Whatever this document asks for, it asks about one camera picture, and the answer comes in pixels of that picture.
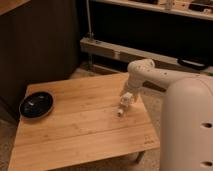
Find dark wooden cabinet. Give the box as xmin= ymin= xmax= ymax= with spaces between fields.
xmin=0 ymin=0 xmax=79 ymax=122

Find upper wooden shelf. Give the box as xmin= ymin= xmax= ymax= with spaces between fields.
xmin=93 ymin=0 xmax=213 ymax=21

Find grey metal shelf beam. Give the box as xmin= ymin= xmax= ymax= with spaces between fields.
xmin=80 ymin=37 xmax=213 ymax=75

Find wooden table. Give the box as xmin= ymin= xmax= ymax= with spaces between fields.
xmin=8 ymin=73 xmax=160 ymax=171

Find black handle object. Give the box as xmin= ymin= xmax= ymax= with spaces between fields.
xmin=177 ymin=59 xmax=209 ymax=71

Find small white bottle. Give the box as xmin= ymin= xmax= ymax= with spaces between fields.
xmin=117 ymin=93 xmax=132 ymax=117

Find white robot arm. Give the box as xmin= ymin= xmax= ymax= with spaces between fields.
xmin=118 ymin=59 xmax=213 ymax=171

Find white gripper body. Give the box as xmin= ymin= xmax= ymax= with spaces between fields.
xmin=120 ymin=80 xmax=142 ymax=95

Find black ceramic bowl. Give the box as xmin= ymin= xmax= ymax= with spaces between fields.
xmin=19 ymin=91 xmax=54 ymax=119

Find metal vertical pole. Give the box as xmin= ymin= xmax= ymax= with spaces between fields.
xmin=86 ymin=0 xmax=93 ymax=40

